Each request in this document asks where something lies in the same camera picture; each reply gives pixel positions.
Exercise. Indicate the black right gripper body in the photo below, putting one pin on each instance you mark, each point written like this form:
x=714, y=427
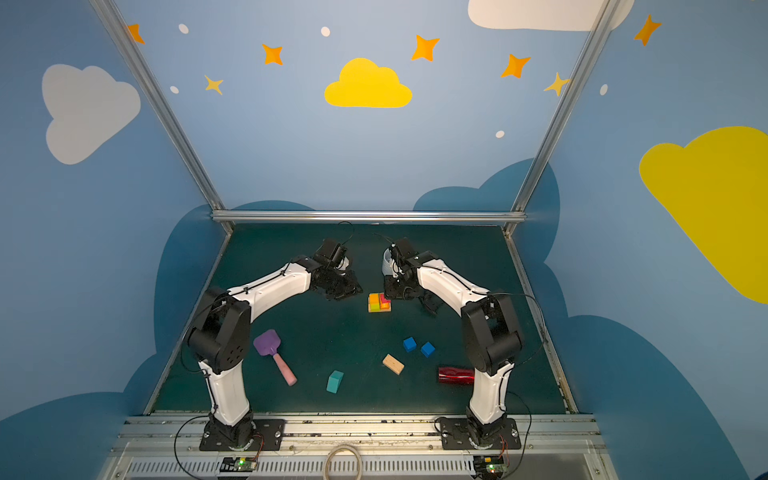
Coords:
x=402, y=285

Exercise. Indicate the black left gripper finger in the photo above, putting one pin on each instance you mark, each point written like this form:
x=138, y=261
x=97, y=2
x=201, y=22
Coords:
x=335, y=293
x=352, y=288

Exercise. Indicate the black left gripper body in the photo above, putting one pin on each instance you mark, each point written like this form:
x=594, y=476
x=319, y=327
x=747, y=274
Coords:
x=337, y=282

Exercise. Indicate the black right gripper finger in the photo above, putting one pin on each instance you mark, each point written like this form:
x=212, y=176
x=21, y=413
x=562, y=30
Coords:
x=393, y=290
x=431, y=302

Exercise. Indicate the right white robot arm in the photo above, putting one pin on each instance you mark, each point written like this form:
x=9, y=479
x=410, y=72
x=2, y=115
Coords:
x=491, y=331

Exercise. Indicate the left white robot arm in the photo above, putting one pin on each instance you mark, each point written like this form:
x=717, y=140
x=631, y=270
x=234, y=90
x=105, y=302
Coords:
x=220, y=332

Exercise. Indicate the tan wood block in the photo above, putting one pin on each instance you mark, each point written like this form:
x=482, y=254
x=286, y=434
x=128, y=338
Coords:
x=393, y=364

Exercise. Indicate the teal block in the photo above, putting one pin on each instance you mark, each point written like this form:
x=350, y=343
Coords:
x=334, y=381

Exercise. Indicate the light blue ceramic mug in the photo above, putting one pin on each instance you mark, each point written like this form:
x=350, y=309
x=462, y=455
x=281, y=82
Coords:
x=388, y=265

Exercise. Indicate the blue cube right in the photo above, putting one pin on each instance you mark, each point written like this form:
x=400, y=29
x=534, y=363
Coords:
x=427, y=349

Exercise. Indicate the blue cube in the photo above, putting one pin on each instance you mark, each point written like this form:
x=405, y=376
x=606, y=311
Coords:
x=427, y=349
x=409, y=344

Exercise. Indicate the blue cube left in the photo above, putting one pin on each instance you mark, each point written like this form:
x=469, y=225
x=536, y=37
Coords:
x=409, y=344

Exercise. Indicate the red spray bottle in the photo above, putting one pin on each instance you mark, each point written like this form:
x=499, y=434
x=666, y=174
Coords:
x=455, y=375

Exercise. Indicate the purple pink toy spatula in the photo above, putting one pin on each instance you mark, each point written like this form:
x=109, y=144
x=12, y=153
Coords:
x=267, y=344

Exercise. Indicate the right green circuit board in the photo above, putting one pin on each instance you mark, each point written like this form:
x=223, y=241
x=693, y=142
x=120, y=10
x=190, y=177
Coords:
x=488, y=468

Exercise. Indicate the green circuit board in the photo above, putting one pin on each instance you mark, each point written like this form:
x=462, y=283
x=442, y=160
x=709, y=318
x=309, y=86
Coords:
x=488, y=468
x=242, y=464

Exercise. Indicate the left green circuit board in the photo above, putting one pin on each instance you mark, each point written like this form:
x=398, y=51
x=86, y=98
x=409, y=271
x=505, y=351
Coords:
x=242, y=464

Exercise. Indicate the aluminium back frame rail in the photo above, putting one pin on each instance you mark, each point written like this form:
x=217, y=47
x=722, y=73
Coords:
x=366, y=217

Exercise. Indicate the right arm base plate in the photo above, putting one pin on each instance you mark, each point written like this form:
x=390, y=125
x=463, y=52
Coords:
x=468, y=434

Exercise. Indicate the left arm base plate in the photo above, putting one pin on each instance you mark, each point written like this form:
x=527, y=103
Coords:
x=264, y=435

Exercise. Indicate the front aluminium rail base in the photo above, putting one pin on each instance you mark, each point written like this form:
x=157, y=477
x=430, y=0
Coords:
x=368, y=446

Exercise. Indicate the aluminium right corner post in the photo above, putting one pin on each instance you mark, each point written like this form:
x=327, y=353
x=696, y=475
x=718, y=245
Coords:
x=580, y=74

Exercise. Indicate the aluminium corner post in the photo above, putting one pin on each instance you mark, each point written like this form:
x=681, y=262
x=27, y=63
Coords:
x=580, y=74
x=113, y=21

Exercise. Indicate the aluminium left corner post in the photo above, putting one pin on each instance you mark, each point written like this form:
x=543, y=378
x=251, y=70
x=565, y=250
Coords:
x=113, y=21

